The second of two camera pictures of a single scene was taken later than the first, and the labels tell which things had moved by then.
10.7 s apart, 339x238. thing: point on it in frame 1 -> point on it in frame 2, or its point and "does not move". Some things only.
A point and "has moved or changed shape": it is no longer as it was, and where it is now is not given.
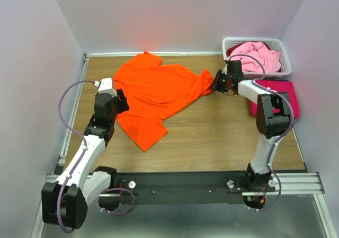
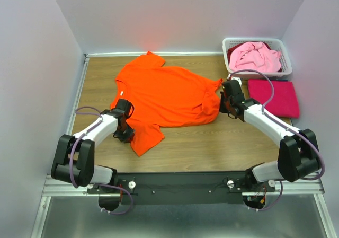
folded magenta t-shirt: (284, 87) does not move
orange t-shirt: (151, 89) has moved or changed shape
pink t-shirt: (270, 60) does not move
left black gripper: (124, 104) -> (130, 134)
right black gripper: (216, 86) -> (222, 108)
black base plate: (186, 187) does not move
